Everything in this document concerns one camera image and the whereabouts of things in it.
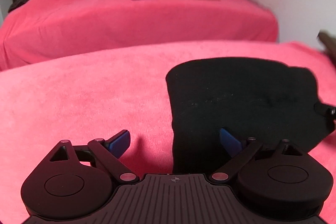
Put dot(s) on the black gripper part at edge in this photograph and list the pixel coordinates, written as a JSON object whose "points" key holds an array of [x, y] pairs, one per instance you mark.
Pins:
{"points": [[325, 110]]}

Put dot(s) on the black pants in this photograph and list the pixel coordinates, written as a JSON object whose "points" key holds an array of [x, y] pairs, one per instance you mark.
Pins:
{"points": [[257, 98]]}

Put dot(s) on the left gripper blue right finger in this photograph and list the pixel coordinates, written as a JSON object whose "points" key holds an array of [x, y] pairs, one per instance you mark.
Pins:
{"points": [[235, 148]]}

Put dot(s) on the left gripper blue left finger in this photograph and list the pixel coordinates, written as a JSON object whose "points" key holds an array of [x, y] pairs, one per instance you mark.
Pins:
{"points": [[114, 147]]}

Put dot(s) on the pink far bed cover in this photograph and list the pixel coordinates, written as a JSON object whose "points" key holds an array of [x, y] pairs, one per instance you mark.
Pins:
{"points": [[42, 30]]}

